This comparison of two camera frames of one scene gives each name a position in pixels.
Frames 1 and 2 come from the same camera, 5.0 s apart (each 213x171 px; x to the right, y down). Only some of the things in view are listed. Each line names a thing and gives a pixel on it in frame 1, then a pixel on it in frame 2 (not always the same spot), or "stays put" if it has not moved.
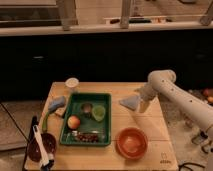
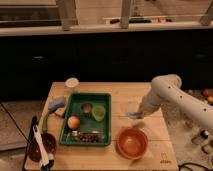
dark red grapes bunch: x=87 y=137 stays put
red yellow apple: x=73 y=122 stays put
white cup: x=72 y=82 stays put
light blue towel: x=130 y=103 to x=135 y=115
